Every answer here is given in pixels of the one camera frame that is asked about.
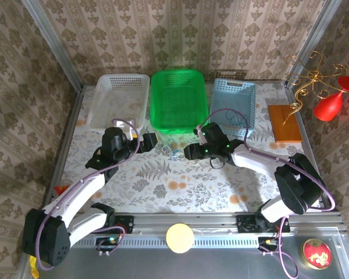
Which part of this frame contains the blue cable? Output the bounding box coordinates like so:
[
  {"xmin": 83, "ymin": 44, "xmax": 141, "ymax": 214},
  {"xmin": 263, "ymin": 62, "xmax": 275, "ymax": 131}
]
[
  {"xmin": 224, "ymin": 111, "xmax": 243, "ymax": 125},
  {"xmin": 166, "ymin": 141, "xmax": 181, "ymax": 161}
]

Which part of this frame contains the floral tablecloth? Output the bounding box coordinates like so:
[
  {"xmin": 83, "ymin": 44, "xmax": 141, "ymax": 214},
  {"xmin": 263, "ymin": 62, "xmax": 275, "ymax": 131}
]
[{"xmin": 60, "ymin": 80, "xmax": 312, "ymax": 214}]

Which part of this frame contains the green perforated plastic basket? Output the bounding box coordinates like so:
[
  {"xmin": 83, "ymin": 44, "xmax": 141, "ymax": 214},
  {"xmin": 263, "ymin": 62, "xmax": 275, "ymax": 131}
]
[{"xmin": 150, "ymin": 69, "xmax": 209, "ymax": 135}]

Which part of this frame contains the light blue perforated plastic basket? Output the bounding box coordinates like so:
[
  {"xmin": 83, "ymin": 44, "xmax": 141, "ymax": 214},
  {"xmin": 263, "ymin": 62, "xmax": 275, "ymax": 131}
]
[{"xmin": 209, "ymin": 77, "xmax": 257, "ymax": 138}]

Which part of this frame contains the white perforated plastic basket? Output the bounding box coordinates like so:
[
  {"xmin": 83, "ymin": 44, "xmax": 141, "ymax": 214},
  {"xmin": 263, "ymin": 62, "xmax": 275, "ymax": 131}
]
[{"xmin": 86, "ymin": 73, "xmax": 151, "ymax": 132}]

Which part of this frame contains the orange wooden base board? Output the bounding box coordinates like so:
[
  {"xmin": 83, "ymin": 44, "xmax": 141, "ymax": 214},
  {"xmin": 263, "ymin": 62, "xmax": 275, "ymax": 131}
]
[{"xmin": 267, "ymin": 104, "xmax": 304, "ymax": 144}]

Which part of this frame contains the small red yellow packet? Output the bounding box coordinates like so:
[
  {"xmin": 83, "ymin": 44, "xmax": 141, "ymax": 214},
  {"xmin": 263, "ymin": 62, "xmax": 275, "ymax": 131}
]
[{"xmin": 53, "ymin": 181, "xmax": 69, "ymax": 197}]

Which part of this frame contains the pale yellow ball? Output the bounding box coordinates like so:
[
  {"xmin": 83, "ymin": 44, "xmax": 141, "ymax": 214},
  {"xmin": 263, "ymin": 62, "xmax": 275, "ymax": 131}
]
[{"xmin": 165, "ymin": 223, "xmax": 195, "ymax": 255}]

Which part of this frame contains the small black controller board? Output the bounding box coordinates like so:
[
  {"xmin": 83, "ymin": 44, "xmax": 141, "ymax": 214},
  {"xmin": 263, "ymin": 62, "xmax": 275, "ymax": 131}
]
[
  {"xmin": 95, "ymin": 235, "xmax": 120, "ymax": 257},
  {"xmin": 257, "ymin": 235, "xmax": 280, "ymax": 257}
]

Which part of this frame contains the red wine glass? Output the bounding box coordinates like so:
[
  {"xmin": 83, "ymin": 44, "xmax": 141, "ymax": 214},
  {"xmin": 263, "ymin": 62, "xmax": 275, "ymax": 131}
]
[{"xmin": 312, "ymin": 76, "xmax": 349, "ymax": 122}]

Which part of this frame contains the round red gold tin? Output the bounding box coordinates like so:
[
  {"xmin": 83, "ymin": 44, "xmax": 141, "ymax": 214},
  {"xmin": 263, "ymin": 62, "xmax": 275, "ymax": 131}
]
[{"xmin": 301, "ymin": 238, "xmax": 333, "ymax": 271}]

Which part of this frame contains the yellow banana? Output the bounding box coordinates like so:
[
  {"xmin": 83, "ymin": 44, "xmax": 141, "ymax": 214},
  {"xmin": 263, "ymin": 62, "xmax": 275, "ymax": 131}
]
[{"xmin": 28, "ymin": 255, "xmax": 40, "ymax": 279}]

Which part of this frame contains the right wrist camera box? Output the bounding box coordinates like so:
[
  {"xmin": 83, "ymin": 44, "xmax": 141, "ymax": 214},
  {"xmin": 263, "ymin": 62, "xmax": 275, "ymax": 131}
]
[{"xmin": 195, "ymin": 125, "xmax": 208, "ymax": 146}]

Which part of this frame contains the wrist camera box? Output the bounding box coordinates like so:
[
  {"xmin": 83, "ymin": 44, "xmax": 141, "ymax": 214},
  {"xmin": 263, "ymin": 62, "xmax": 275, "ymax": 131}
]
[
  {"xmin": 115, "ymin": 117, "xmax": 137, "ymax": 140},
  {"xmin": 195, "ymin": 125, "xmax": 208, "ymax": 146}
]

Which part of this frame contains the short black wire loop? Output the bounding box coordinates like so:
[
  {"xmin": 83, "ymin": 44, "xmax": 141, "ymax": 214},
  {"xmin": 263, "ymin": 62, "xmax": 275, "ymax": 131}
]
[{"xmin": 208, "ymin": 158, "xmax": 225, "ymax": 170}]

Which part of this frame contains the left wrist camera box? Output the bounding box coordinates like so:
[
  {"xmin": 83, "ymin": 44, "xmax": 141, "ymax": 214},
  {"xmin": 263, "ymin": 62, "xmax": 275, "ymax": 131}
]
[{"xmin": 115, "ymin": 117, "xmax": 137, "ymax": 140}]

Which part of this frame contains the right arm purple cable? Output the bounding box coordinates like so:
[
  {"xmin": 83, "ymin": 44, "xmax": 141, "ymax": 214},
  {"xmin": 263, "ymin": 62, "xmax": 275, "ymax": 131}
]
[{"xmin": 196, "ymin": 108, "xmax": 337, "ymax": 278}]

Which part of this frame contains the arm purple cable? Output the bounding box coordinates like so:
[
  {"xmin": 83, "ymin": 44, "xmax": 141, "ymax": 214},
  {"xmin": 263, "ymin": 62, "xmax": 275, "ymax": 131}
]
[
  {"xmin": 196, "ymin": 108, "xmax": 337, "ymax": 278},
  {"xmin": 34, "ymin": 117, "xmax": 142, "ymax": 271}
]

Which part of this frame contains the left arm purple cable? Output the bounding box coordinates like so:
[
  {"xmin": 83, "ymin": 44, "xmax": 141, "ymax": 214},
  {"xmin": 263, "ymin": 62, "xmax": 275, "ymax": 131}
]
[{"xmin": 34, "ymin": 117, "xmax": 142, "ymax": 271}]

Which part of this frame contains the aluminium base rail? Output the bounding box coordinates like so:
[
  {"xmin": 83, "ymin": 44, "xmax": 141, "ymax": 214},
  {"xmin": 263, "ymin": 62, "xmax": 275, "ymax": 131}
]
[{"xmin": 113, "ymin": 213, "xmax": 341, "ymax": 234}]

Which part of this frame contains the gold wire glass stand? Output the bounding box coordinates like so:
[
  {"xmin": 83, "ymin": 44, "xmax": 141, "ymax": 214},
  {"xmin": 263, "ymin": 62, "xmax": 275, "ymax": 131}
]
[{"xmin": 282, "ymin": 51, "xmax": 348, "ymax": 126}]

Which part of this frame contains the aluminium frame post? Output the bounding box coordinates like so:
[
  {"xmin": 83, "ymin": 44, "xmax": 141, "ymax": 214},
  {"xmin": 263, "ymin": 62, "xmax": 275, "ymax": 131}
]
[
  {"xmin": 287, "ymin": 0, "xmax": 343, "ymax": 85},
  {"xmin": 20, "ymin": 0, "xmax": 84, "ymax": 92}
]

